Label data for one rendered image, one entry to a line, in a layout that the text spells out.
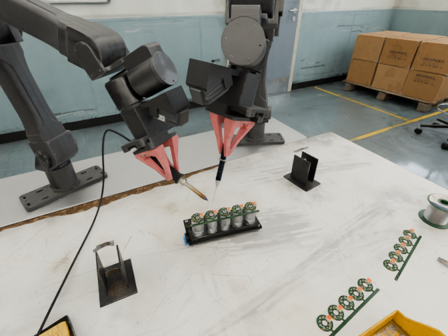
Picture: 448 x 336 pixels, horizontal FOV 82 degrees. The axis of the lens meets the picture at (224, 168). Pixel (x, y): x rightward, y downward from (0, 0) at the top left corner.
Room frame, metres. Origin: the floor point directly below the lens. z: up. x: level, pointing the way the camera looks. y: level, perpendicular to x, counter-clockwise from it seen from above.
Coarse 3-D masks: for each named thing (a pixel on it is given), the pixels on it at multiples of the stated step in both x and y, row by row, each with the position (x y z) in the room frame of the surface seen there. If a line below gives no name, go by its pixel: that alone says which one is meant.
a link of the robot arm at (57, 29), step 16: (0, 0) 0.50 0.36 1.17; (16, 0) 0.49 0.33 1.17; (32, 0) 0.50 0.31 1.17; (0, 16) 0.50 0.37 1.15; (16, 16) 0.49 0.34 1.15; (32, 16) 0.48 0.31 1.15; (48, 16) 0.47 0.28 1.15; (64, 16) 0.49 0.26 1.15; (32, 32) 0.49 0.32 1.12; (48, 32) 0.47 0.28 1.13; (64, 32) 0.45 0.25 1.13; (80, 32) 0.44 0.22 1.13; (96, 32) 0.47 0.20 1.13; (112, 32) 0.49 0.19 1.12; (64, 48) 0.46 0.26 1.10; (96, 48) 0.44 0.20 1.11; (112, 48) 0.46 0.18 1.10; (80, 64) 0.45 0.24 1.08
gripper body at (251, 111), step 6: (228, 66) 0.45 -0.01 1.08; (234, 66) 0.44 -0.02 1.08; (252, 72) 0.43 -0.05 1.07; (258, 84) 0.44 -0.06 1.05; (222, 102) 0.42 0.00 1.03; (228, 102) 0.41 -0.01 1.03; (234, 108) 0.41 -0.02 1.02; (240, 108) 0.39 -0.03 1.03; (246, 108) 0.39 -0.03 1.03; (252, 108) 0.39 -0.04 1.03; (258, 108) 0.41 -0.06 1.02; (264, 108) 0.44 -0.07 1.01; (246, 114) 0.38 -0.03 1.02; (252, 114) 0.39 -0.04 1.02; (264, 114) 0.41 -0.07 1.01
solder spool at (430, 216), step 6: (432, 198) 0.44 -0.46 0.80; (438, 198) 0.44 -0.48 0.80; (444, 198) 0.44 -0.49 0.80; (432, 204) 0.42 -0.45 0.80; (438, 204) 0.42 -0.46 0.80; (444, 204) 0.43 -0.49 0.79; (426, 210) 0.44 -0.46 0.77; (432, 210) 0.42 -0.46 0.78; (438, 210) 0.41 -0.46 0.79; (444, 210) 0.40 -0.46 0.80; (420, 216) 0.43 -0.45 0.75; (426, 216) 0.43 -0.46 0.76; (432, 216) 0.42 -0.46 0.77; (438, 216) 0.41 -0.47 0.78; (444, 216) 0.41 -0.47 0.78; (426, 222) 0.41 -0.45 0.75; (432, 222) 0.41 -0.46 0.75; (438, 222) 0.41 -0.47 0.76; (444, 222) 0.40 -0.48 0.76; (438, 228) 0.40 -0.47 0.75; (444, 228) 0.40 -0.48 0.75
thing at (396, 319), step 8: (392, 312) 0.20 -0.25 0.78; (400, 312) 0.20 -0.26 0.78; (384, 320) 0.19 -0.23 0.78; (392, 320) 0.20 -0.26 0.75; (400, 320) 0.20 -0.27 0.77; (408, 320) 0.19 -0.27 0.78; (376, 328) 0.19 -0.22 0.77; (384, 328) 0.19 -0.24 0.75; (392, 328) 0.19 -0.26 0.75; (400, 328) 0.19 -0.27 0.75; (408, 328) 0.19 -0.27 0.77; (416, 328) 0.18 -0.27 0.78; (424, 328) 0.17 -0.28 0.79; (432, 328) 0.17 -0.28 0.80
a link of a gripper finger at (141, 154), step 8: (136, 152) 0.42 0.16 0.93; (144, 152) 0.41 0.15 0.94; (152, 152) 0.40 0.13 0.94; (160, 152) 0.40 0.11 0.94; (144, 160) 0.42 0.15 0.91; (152, 160) 0.43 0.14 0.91; (160, 160) 0.40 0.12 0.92; (152, 168) 0.42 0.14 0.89; (160, 168) 0.42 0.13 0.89; (168, 168) 0.41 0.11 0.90; (168, 176) 0.41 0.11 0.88
